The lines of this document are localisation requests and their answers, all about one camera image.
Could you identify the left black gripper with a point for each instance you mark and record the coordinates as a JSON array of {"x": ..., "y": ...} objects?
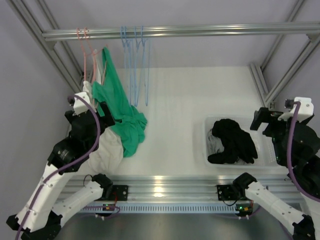
[{"x": 106, "y": 120}]

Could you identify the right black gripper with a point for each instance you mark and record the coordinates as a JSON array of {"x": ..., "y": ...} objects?
[{"x": 263, "y": 115}]

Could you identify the black garment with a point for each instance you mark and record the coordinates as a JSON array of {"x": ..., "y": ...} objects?
[{"x": 237, "y": 143}]

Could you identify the light blue wire hanger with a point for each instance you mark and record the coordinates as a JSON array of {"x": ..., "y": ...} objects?
[{"x": 127, "y": 51}]

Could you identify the blue wire hanger with green garment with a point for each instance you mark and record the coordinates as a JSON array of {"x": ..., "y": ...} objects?
[{"x": 146, "y": 59}]

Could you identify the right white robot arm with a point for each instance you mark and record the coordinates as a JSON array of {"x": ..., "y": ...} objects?
[{"x": 306, "y": 179}]

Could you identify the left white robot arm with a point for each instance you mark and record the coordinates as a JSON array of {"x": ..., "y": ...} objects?
[{"x": 43, "y": 217}]

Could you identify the clear plastic basket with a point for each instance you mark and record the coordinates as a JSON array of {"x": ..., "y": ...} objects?
[{"x": 265, "y": 150}]

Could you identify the green garment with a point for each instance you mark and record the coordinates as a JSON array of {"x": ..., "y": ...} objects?
[{"x": 130, "y": 124}]

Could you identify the large white garment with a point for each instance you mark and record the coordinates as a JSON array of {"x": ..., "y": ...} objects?
[{"x": 109, "y": 154}]

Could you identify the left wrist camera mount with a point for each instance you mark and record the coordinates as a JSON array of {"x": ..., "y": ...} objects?
[{"x": 80, "y": 102}]

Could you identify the pink wire hanger outer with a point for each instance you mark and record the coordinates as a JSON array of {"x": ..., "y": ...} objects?
[{"x": 83, "y": 57}]

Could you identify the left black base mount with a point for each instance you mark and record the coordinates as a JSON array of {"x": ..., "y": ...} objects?
[{"x": 119, "y": 193}]

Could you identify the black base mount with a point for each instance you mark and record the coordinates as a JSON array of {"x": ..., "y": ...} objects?
[
  {"x": 119, "y": 193},
  {"x": 227, "y": 192}
]

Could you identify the front aluminium rail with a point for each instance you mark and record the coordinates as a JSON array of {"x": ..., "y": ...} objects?
[{"x": 195, "y": 189}]

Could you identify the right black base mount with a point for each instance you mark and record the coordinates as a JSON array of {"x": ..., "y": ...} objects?
[{"x": 227, "y": 192}]

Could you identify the perforated cable duct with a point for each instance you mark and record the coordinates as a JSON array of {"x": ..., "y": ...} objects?
[{"x": 168, "y": 208}]

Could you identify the aluminium hanging rail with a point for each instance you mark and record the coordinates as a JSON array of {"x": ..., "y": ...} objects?
[{"x": 275, "y": 28}]

